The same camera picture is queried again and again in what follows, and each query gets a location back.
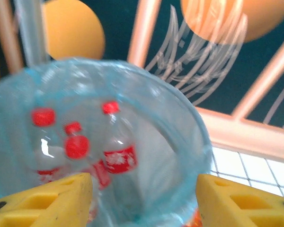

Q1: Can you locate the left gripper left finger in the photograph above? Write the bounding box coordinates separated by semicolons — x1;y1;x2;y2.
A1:
0;172;93;227

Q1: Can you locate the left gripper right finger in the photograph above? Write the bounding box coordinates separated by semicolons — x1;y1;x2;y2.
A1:
195;174;284;227

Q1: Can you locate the red label cola bottle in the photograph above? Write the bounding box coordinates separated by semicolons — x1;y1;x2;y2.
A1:
63;134;112;190
64;122;83;137
101;101;139;175
29;107;67;183

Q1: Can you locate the grey translucent waste bin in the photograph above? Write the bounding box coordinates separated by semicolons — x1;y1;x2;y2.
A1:
0;56;213;227

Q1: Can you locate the aluminium frame post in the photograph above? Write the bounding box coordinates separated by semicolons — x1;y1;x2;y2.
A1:
13;0;50;63

